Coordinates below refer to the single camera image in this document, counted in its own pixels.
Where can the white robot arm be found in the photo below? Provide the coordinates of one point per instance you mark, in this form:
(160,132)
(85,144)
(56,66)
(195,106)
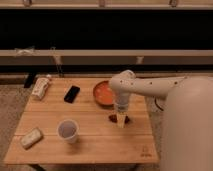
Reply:
(187,126)

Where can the black phone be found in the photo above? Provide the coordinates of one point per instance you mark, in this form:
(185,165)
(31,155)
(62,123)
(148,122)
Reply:
(71,94)

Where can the orange bowl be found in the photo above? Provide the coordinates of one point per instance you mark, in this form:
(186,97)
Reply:
(103,95)

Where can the long shelf rail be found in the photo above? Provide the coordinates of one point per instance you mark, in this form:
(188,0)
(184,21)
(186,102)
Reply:
(31,56)

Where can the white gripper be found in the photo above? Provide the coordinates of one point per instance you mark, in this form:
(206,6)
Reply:
(121,116)

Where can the white squeeze bottle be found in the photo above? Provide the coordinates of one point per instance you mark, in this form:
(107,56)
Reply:
(41,86)

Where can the wooden table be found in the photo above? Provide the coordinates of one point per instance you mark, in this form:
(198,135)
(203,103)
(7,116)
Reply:
(99,140)

